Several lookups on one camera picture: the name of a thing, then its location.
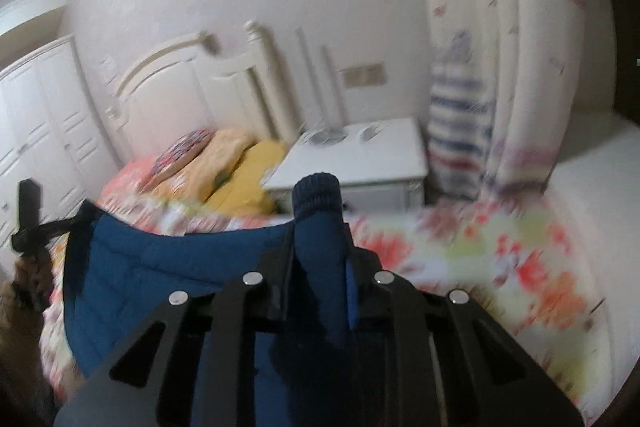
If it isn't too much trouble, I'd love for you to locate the blue quilted puffer jacket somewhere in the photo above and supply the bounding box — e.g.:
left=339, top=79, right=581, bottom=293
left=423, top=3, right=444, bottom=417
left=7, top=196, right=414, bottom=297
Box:
left=56, top=173, right=357, bottom=426

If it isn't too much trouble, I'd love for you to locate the person's left hand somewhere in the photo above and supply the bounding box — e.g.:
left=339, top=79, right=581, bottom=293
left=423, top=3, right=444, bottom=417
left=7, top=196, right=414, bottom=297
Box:
left=12, top=251, right=54, bottom=312

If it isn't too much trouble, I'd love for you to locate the white wardrobe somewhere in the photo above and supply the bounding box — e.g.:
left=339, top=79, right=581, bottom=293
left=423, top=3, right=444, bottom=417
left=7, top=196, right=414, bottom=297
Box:
left=0, top=36, right=118, bottom=274

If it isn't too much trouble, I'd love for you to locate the floral bed sheet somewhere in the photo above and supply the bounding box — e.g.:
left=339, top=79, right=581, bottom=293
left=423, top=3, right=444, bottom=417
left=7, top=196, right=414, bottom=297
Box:
left=40, top=159, right=613, bottom=426

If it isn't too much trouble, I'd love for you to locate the colourful patterned pillow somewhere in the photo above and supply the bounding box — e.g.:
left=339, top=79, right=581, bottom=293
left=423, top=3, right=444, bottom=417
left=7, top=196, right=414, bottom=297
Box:
left=150, top=128, right=215, bottom=183

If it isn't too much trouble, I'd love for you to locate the orange textured pillow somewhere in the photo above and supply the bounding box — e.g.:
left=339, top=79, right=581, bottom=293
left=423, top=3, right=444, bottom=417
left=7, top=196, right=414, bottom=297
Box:
left=151, top=128, right=255, bottom=202

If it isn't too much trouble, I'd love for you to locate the yellow pillow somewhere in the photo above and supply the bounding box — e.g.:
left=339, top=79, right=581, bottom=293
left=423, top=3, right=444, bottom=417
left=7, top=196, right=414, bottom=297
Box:
left=204, top=141, right=288, bottom=217

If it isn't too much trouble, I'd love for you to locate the white wooden headboard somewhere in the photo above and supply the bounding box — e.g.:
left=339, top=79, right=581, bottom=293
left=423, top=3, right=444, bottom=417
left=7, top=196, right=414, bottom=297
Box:
left=105, top=20, right=300, bottom=162

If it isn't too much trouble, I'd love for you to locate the white bedside table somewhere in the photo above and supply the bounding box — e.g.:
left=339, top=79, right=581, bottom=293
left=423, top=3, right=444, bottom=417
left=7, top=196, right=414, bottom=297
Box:
left=264, top=118, right=428, bottom=213

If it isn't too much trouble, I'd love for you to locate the grey desk lamp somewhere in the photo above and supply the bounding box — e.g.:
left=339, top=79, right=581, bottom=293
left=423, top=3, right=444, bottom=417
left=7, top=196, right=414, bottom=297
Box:
left=295, top=26, right=347, bottom=146

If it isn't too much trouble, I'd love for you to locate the striped sailboat curtain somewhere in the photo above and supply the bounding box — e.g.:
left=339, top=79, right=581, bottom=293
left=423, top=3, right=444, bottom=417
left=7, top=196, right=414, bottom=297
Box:
left=425, top=0, right=616, bottom=198

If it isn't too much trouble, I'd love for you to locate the white charger with cable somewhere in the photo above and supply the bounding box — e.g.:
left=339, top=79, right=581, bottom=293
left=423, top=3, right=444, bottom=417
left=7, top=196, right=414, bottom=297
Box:
left=359, top=122, right=383, bottom=143

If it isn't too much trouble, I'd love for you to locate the wall socket panel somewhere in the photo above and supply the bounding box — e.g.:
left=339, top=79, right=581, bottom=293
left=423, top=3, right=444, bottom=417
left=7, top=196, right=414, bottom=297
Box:
left=340, top=63, right=386, bottom=89

